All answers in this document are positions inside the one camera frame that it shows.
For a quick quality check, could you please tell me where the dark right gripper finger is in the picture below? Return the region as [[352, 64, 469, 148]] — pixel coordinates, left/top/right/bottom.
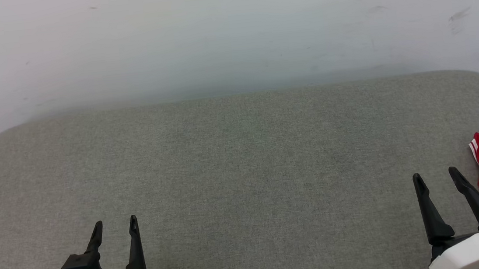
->
[[412, 170, 456, 248], [448, 164, 479, 234]]

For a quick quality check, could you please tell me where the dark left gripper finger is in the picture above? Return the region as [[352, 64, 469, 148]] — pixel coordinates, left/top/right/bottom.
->
[[120, 214, 147, 269], [81, 221, 106, 255]]

